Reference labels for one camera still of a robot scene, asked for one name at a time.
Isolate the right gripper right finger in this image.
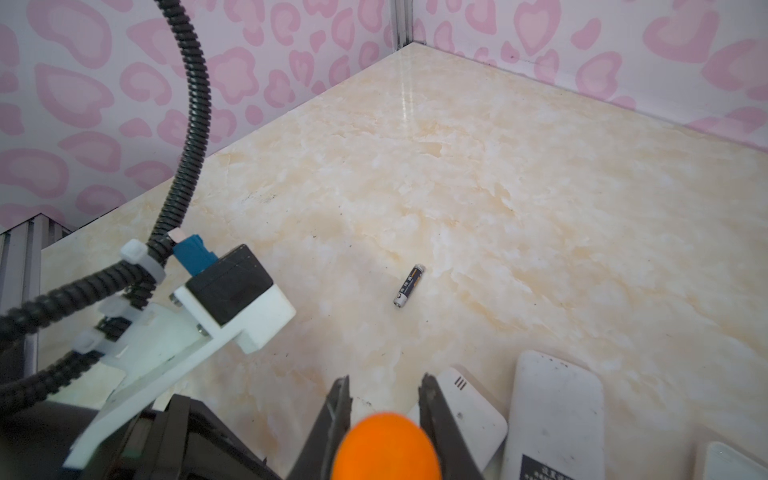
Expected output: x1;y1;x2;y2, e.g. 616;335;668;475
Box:
418;373;483;480

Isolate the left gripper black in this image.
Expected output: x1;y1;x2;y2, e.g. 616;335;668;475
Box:
1;395;278;479

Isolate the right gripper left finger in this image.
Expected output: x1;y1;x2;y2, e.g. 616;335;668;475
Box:
287;375;352;480

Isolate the orange black screwdriver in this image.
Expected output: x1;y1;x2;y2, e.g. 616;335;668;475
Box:
331;412;442;480

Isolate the red white remote control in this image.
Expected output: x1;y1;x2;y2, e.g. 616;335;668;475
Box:
500;350;606;480

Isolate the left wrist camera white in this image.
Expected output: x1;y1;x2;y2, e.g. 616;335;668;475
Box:
64;228;296;470

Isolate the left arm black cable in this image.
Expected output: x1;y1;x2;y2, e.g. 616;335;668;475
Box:
0;0;214;415

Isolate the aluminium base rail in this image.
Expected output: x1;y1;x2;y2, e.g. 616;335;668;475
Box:
1;214;70;383

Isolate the aluminium left corner post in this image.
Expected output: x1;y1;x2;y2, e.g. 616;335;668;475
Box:
390;0;414;50

